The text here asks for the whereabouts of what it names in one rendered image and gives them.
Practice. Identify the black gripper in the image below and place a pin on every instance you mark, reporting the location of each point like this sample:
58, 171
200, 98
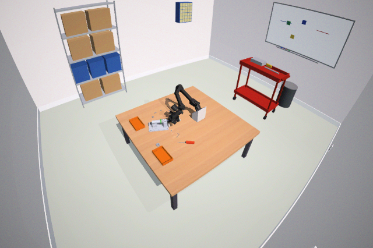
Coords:
172, 117

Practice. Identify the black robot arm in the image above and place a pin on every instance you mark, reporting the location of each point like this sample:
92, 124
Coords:
181, 106

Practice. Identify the orange rectangular tray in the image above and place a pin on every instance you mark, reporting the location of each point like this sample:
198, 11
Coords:
162, 155
136, 123

